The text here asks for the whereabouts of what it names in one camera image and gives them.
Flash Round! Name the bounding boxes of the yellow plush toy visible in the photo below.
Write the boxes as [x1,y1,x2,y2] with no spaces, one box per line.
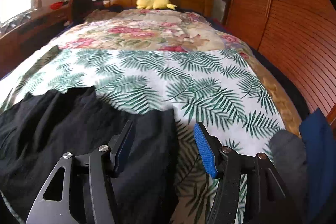
[136,0,177,10]

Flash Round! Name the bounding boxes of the floral quilt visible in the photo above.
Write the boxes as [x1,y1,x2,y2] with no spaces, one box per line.
[56,6,305,135]

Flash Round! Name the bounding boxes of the palm leaf print sheet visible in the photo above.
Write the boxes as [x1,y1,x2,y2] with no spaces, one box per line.
[1,46,285,223]

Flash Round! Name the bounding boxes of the folded navy blue garment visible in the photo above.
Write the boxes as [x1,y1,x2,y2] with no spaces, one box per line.
[299,109,335,221]

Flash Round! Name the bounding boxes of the long wooden desk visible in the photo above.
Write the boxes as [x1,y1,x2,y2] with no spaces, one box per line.
[1,5,68,77]

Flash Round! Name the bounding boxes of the black double-breasted coat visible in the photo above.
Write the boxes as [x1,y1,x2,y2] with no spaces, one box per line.
[1,88,179,223]

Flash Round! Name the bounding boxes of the wooden louvered wardrobe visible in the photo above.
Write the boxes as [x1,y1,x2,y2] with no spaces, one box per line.
[224,0,335,124]

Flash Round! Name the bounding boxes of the red bowl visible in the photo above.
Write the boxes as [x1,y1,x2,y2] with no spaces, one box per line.
[50,2,64,10]

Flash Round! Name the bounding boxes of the wooden chair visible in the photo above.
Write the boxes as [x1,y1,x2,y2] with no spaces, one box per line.
[67,0,93,23]

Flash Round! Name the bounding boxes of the folded grey garment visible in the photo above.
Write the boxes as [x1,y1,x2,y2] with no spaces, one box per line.
[269,130,308,215]

